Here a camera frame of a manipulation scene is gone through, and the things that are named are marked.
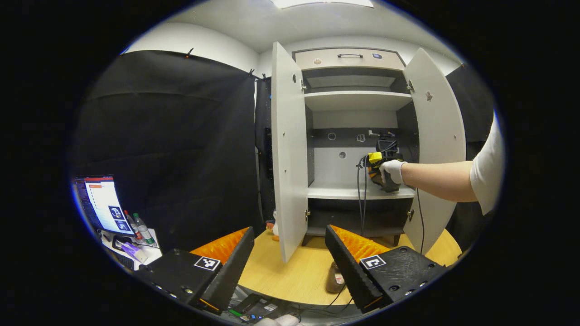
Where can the white cabinet drawer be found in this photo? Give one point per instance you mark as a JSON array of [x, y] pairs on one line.
[[326, 59]]

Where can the black electronic box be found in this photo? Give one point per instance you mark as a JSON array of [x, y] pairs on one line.
[[256, 307]]

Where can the white T-shirt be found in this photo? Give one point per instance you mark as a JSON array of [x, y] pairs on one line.
[[489, 172]]

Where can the black backdrop cloth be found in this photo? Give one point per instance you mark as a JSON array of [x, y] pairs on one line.
[[172, 149]]

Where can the white shoe cabinet door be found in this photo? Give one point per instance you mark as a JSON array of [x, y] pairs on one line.
[[439, 122], [290, 158]]

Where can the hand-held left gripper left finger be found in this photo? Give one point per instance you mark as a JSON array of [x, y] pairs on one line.
[[233, 271]]

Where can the white shoe cabinet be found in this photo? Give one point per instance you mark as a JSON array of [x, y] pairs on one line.
[[353, 100]]

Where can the purple packet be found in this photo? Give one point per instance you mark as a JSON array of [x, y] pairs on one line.
[[131, 251]]

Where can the green cap plastic bottle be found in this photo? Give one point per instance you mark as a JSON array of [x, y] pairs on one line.
[[144, 231]]

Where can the ceiling light panel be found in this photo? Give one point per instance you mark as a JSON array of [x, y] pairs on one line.
[[321, 2]]

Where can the brown shoe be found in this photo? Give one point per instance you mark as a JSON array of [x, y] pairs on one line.
[[335, 278]]

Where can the penguin plush toy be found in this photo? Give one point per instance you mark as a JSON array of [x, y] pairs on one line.
[[274, 230]]

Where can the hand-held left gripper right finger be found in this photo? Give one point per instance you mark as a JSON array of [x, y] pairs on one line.
[[346, 267]]

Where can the laptop screen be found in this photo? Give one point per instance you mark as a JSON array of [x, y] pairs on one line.
[[102, 203]]

